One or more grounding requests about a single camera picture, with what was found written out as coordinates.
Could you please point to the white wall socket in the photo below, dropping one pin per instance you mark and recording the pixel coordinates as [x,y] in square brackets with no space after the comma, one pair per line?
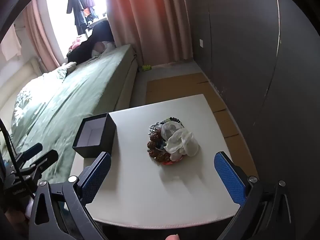
[201,43]

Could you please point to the bed with green sheet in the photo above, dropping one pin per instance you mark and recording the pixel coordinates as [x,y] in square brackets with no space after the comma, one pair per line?
[95,80]

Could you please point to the small green object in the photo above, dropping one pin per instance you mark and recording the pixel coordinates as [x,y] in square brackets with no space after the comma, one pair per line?
[146,67]

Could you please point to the black clothes pile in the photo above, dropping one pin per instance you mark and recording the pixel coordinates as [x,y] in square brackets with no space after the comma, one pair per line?
[100,32]

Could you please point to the black jewelry box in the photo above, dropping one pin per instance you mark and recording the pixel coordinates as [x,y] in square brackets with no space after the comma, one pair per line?
[105,140]

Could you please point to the white cloth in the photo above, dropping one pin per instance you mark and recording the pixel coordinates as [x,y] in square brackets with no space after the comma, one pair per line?
[103,47]

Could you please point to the hanging pink towel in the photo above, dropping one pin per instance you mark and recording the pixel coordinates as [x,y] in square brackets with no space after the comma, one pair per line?
[10,45]

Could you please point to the narrow pink curtain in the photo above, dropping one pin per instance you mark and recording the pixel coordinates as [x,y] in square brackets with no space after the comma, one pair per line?
[42,37]

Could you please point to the green patterned quilt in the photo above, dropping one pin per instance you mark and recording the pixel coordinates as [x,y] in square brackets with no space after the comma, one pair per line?
[32,97]

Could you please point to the dark grey wardrobe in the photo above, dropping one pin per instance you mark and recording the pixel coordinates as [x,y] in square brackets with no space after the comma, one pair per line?
[250,67]

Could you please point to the person's right hand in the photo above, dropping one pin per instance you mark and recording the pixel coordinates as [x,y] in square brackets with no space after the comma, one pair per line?
[173,237]

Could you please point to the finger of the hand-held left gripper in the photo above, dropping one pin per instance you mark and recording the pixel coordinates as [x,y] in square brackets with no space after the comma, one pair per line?
[42,165]
[28,153]

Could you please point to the hanging dark clothes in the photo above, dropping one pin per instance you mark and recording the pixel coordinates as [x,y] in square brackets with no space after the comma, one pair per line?
[80,2]

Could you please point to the wide pink curtain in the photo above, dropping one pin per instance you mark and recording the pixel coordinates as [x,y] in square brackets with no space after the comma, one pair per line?
[150,17]

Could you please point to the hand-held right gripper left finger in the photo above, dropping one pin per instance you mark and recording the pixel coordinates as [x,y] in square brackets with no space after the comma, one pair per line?
[96,177]

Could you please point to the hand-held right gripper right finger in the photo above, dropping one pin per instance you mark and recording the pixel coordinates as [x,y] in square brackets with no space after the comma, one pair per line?
[228,177]

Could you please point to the pink cloth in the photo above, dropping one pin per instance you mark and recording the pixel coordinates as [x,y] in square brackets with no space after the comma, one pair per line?
[75,45]

